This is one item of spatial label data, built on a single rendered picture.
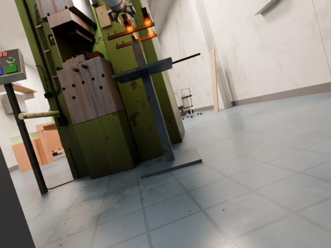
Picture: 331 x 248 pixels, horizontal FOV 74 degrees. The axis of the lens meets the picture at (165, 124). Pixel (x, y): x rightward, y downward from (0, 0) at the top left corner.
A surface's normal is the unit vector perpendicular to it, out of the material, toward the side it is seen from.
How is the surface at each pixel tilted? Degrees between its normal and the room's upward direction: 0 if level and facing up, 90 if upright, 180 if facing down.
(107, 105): 90
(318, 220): 0
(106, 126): 90
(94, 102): 90
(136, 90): 90
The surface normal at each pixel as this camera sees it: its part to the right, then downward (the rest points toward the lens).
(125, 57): -0.12, 0.10
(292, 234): -0.29, -0.96
